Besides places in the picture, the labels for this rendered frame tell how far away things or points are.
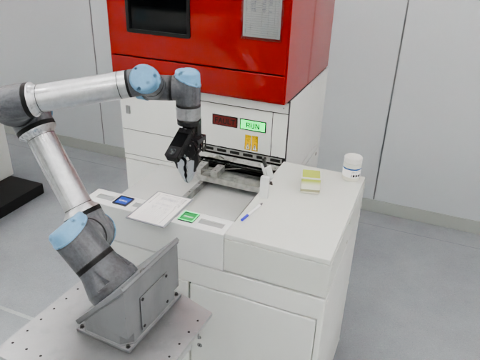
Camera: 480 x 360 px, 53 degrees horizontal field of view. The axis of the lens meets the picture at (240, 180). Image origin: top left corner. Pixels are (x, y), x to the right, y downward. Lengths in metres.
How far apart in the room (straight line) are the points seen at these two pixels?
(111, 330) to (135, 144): 1.21
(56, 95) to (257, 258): 0.76
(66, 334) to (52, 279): 1.61
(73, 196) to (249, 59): 0.87
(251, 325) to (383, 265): 1.62
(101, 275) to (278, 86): 1.01
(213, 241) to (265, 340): 0.40
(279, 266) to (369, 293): 1.47
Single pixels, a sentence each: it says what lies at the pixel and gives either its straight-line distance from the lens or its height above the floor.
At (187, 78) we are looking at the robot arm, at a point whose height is 1.44.
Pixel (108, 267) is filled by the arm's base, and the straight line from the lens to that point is 1.35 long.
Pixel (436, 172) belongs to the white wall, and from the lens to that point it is 3.60.
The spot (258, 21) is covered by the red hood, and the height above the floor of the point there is 1.53.
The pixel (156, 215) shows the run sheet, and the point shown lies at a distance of 1.67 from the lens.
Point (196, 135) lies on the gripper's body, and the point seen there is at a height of 1.25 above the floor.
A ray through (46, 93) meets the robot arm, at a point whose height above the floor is 1.43.
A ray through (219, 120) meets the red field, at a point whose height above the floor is 1.10.
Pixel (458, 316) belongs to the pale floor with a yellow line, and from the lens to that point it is 2.99.
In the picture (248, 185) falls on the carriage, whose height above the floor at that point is 0.88.
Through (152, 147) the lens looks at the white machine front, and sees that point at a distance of 2.35.
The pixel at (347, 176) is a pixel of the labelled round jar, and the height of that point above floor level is 0.98.
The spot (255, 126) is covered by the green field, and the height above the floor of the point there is 1.10.
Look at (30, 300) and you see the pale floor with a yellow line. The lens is 2.96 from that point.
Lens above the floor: 1.82
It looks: 27 degrees down
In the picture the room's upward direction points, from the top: 2 degrees clockwise
